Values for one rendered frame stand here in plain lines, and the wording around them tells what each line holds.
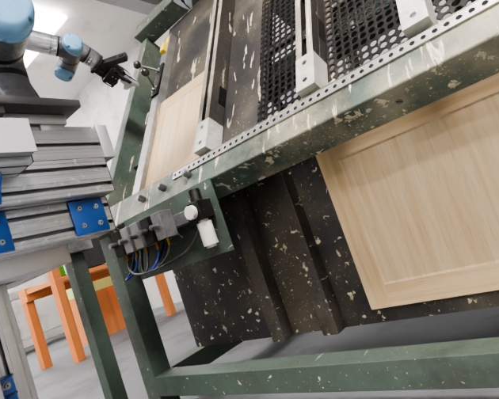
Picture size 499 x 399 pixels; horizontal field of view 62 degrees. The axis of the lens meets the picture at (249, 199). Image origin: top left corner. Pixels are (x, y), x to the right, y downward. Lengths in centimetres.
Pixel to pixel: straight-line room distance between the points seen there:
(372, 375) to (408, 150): 62
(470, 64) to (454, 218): 43
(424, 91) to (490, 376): 65
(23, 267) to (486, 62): 111
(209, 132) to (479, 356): 99
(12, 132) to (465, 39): 91
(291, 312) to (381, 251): 44
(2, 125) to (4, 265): 34
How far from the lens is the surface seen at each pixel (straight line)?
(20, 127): 90
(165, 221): 136
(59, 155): 106
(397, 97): 104
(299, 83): 118
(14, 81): 111
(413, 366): 116
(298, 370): 134
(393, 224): 129
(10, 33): 103
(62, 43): 178
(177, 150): 164
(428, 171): 124
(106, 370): 175
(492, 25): 100
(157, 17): 246
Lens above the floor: 59
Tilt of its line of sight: 5 degrees up
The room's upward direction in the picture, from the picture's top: 19 degrees counter-clockwise
